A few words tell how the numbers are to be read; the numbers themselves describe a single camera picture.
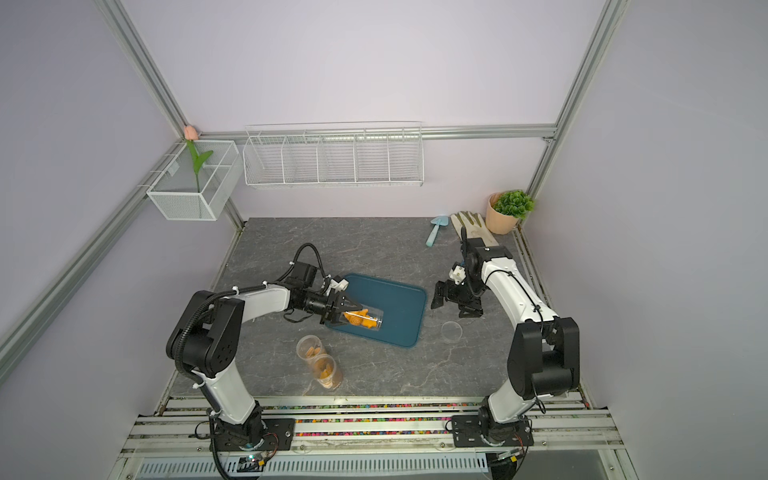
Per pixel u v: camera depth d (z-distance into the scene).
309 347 0.83
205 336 0.49
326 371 0.80
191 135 0.89
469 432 0.74
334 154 0.99
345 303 0.81
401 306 0.98
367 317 0.85
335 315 0.83
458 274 0.82
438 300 0.75
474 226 1.20
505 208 1.08
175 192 0.77
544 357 0.45
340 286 0.89
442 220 1.20
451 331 0.93
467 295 0.72
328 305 0.79
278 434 0.74
